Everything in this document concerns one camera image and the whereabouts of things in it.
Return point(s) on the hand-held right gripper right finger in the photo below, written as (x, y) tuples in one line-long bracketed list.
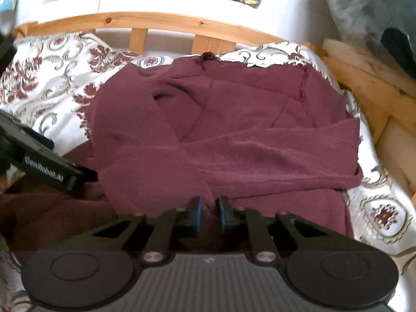
[(222, 216)]

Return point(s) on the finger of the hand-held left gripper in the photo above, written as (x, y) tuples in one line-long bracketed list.
[(89, 176)]

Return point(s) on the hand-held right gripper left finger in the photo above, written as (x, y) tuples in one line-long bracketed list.
[(199, 216)]

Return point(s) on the blue plush in plastic bag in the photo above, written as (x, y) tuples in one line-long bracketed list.
[(364, 3)]

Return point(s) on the floral patterned bed blanket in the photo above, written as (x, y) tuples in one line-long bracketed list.
[(48, 71)]

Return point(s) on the maroon knit sweater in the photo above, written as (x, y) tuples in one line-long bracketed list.
[(227, 120)]

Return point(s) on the wooden bed frame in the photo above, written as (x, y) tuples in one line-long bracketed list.
[(162, 22)]

